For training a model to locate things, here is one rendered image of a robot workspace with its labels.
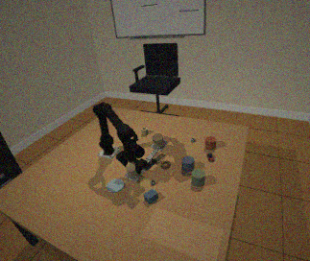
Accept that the tan cup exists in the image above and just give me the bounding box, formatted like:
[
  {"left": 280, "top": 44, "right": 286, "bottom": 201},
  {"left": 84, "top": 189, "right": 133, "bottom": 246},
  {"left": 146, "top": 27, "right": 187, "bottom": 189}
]
[
  {"left": 152, "top": 133, "right": 164, "bottom": 147},
  {"left": 126, "top": 162, "right": 138, "bottom": 178}
]

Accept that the small blue block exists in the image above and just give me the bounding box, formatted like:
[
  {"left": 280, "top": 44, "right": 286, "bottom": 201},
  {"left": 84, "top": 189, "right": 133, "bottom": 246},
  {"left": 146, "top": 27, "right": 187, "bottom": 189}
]
[{"left": 144, "top": 188, "right": 158, "bottom": 204}]

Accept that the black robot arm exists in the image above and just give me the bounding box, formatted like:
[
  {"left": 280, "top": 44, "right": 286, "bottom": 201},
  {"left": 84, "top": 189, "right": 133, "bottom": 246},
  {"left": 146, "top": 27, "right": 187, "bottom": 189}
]
[{"left": 93, "top": 102, "right": 145, "bottom": 158}]

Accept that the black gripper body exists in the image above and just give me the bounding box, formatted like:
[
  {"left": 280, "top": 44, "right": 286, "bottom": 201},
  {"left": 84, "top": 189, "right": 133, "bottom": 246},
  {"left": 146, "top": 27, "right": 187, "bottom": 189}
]
[{"left": 116, "top": 151, "right": 148, "bottom": 171}]

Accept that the pale grey round disc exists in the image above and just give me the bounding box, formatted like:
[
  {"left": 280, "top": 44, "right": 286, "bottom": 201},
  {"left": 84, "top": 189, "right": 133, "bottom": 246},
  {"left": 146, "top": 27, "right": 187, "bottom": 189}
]
[{"left": 107, "top": 178, "right": 124, "bottom": 193}]

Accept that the red round dish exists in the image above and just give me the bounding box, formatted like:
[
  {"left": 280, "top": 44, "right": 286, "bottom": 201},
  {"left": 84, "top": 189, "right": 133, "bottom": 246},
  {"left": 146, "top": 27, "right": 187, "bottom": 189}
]
[{"left": 205, "top": 136, "right": 216, "bottom": 151}]

